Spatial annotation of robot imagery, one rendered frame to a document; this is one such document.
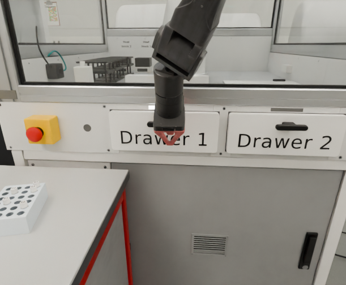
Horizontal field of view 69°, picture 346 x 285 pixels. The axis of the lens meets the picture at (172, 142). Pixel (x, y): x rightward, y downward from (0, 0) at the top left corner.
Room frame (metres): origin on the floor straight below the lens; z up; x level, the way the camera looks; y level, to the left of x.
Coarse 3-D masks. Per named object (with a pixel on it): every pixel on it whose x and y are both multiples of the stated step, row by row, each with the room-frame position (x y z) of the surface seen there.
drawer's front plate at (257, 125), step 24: (240, 120) 0.61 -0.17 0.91; (264, 120) 0.61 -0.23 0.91; (288, 120) 0.60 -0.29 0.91; (312, 120) 0.60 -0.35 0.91; (336, 120) 0.59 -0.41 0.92; (240, 144) 0.61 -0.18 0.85; (264, 144) 0.61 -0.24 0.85; (288, 144) 0.60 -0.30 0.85; (312, 144) 0.60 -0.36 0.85; (336, 144) 0.59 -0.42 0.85
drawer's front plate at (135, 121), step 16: (112, 112) 0.64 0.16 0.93; (128, 112) 0.64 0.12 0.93; (144, 112) 0.63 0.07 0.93; (192, 112) 0.63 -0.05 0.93; (208, 112) 0.63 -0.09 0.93; (112, 128) 0.64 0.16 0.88; (128, 128) 0.64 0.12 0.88; (144, 128) 0.63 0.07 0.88; (192, 128) 0.62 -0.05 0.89; (208, 128) 0.62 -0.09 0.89; (112, 144) 0.64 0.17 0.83; (128, 144) 0.64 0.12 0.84; (144, 144) 0.63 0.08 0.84; (160, 144) 0.63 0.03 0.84; (192, 144) 0.62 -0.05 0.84; (208, 144) 0.62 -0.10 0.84
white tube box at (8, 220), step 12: (0, 192) 0.46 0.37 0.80; (24, 192) 0.46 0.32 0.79; (36, 192) 0.46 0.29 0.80; (0, 204) 0.41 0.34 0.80; (12, 204) 0.41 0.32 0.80; (36, 204) 0.43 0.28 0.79; (0, 216) 0.39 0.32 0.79; (12, 216) 0.38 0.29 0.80; (24, 216) 0.38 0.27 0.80; (36, 216) 0.42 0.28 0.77; (0, 228) 0.37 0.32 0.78; (12, 228) 0.37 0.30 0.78; (24, 228) 0.37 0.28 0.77
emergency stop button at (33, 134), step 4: (28, 128) 0.60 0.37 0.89; (32, 128) 0.60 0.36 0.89; (36, 128) 0.60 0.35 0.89; (28, 132) 0.60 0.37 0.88; (32, 132) 0.60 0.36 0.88; (36, 132) 0.60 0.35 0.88; (40, 132) 0.60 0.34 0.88; (28, 136) 0.60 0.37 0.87; (32, 136) 0.60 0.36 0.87; (36, 136) 0.60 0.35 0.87; (40, 136) 0.60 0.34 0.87; (32, 140) 0.60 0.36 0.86; (36, 140) 0.60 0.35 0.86
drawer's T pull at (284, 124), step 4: (276, 124) 0.58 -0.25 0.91; (280, 124) 0.57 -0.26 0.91; (284, 124) 0.57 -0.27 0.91; (288, 124) 0.57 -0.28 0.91; (292, 124) 0.57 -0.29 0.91; (296, 124) 0.57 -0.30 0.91; (300, 124) 0.57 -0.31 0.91; (304, 124) 0.57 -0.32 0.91; (276, 128) 0.57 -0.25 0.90; (280, 128) 0.57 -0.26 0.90; (284, 128) 0.57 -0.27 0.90; (288, 128) 0.57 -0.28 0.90; (292, 128) 0.57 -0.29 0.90; (296, 128) 0.57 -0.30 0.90; (300, 128) 0.57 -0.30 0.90; (304, 128) 0.57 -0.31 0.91
